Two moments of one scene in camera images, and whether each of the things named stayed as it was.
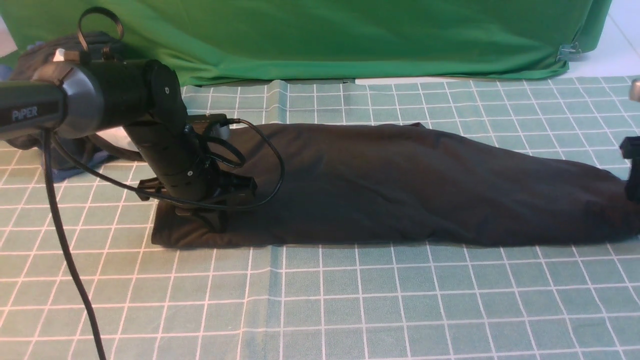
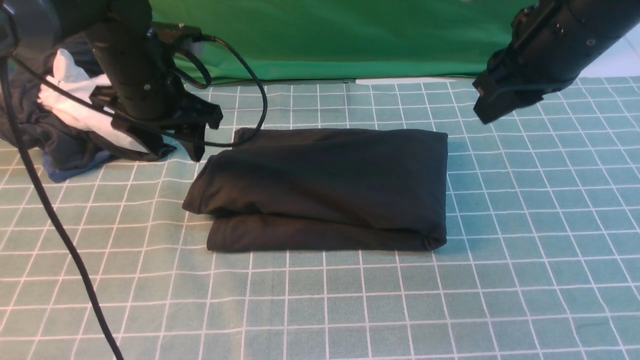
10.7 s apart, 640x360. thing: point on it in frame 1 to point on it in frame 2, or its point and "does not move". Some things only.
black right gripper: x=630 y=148 to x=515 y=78
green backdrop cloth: x=209 y=42 does not move
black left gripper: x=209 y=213 to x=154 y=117
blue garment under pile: x=95 y=159 does not move
